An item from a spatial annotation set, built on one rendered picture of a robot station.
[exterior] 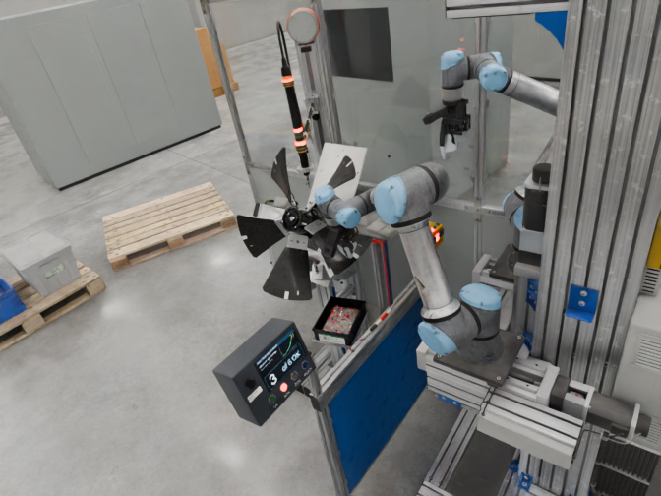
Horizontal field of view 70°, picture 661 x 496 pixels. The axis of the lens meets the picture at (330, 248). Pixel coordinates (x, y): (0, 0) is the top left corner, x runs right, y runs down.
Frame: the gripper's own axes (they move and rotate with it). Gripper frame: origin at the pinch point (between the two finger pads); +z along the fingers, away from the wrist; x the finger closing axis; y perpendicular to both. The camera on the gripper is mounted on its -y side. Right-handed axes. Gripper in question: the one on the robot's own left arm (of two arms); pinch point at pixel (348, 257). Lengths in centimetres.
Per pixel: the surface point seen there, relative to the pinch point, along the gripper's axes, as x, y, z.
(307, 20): 59, 86, -55
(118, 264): 292, -14, 109
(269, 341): -16, -53, -30
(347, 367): -15.9, -36.1, 18.2
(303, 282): 22.7, -11.5, 13.7
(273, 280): 33.1, -17.8, 8.8
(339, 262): 2.8, -3.1, 0.8
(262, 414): -21, -70, -19
